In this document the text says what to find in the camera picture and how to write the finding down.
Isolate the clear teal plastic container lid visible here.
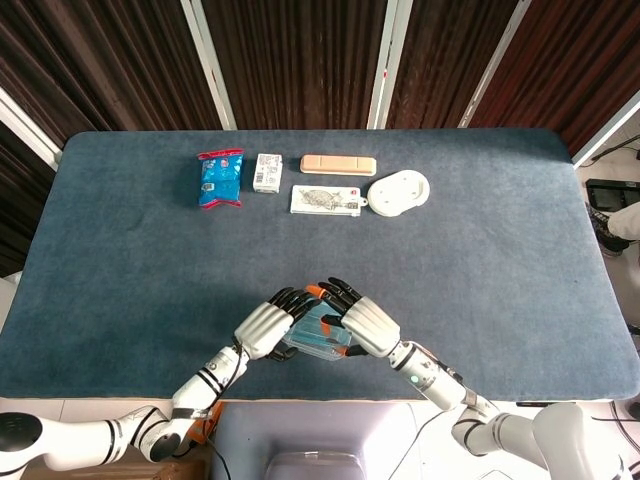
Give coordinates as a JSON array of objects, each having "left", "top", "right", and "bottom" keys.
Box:
[{"left": 284, "top": 297, "right": 352, "bottom": 357}]

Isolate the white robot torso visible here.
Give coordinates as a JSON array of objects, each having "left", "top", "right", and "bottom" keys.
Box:
[{"left": 207, "top": 402, "right": 551, "bottom": 480}]

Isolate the orange device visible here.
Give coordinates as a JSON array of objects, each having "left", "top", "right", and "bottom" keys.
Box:
[{"left": 192, "top": 399, "right": 225, "bottom": 445}]

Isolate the white frame post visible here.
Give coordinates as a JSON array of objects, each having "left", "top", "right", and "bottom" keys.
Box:
[
  {"left": 367, "top": 0, "right": 414, "bottom": 130},
  {"left": 0, "top": 87, "right": 64, "bottom": 171},
  {"left": 180, "top": 0, "right": 238, "bottom": 131},
  {"left": 457, "top": 0, "right": 532, "bottom": 129},
  {"left": 572, "top": 89, "right": 640, "bottom": 169}
]

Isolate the blue snack bag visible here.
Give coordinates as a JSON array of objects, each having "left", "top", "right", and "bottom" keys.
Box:
[{"left": 196, "top": 147, "right": 245, "bottom": 210}]

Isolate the black printed strap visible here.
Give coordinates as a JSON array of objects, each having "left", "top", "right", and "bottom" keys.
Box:
[{"left": 172, "top": 406, "right": 214, "bottom": 421}]

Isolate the right orange-tipped robot hand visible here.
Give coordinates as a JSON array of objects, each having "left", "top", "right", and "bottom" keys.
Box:
[{"left": 305, "top": 277, "right": 402, "bottom": 359}]

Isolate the clear blue plastic container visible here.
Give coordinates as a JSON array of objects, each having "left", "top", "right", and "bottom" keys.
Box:
[{"left": 282, "top": 329, "right": 354, "bottom": 362}]

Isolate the left black-fingered robot hand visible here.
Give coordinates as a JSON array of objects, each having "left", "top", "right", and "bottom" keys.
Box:
[{"left": 233, "top": 286, "right": 324, "bottom": 362}]

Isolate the beige trouser leg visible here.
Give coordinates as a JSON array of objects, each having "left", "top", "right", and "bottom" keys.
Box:
[{"left": 607, "top": 202, "right": 640, "bottom": 241}]

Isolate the blue table cloth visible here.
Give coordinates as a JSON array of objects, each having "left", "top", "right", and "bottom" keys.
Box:
[{"left": 0, "top": 128, "right": 632, "bottom": 402}]

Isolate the white round plastic holder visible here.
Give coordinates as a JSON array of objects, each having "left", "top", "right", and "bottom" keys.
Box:
[{"left": 366, "top": 169, "right": 431, "bottom": 218}]

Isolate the black cable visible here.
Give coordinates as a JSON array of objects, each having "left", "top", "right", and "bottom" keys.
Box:
[
  {"left": 174, "top": 434, "right": 232, "bottom": 480},
  {"left": 212, "top": 344, "right": 246, "bottom": 404}
]

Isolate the black floor tray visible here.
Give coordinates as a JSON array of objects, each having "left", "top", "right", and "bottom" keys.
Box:
[{"left": 584, "top": 178, "right": 640, "bottom": 210}]

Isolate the white packet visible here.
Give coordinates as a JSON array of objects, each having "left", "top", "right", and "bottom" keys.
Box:
[{"left": 289, "top": 184, "right": 370, "bottom": 219}]

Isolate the white milk carton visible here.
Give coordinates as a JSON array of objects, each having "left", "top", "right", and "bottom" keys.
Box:
[{"left": 252, "top": 152, "right": 284, "bottom": 194}]

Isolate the grey sneaker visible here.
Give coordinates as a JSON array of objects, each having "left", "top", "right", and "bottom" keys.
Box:
[{"left": 584, "top": 202, "right": 629, "bottom": 257}]

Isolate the beige long cutlery case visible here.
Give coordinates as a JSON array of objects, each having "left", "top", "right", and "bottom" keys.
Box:
[{"left": 299, "top": 154, "right": 377, "bottom": 178}]

